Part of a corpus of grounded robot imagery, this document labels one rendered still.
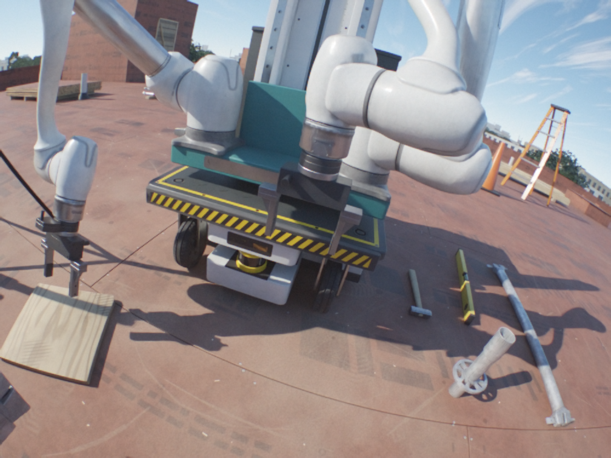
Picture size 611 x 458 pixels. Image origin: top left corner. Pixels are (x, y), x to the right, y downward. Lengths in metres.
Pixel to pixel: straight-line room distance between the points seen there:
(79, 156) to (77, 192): 0.09
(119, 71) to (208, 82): 8.76
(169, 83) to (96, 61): 9.59
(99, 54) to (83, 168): 9.70
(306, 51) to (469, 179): 0.63
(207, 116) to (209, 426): 0.78
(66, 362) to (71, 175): 0.46
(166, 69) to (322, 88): 0.61
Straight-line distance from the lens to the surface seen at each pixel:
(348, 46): 0.47
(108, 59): 10.02
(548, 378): 1.29
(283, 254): 0.76
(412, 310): 1.10
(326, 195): 0.52
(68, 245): 0.80
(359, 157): 0.74
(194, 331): 0.85
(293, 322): 0.91
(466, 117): 0.40
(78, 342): 0.87
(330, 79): 0.46
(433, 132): 0.40
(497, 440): 0.99
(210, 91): 0.83
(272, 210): 0.56
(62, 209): 0.79
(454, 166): 0.68
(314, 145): 0.48
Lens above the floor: 0.67
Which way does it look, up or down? 29 degrees down
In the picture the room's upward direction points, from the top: 14 degrees clockwise
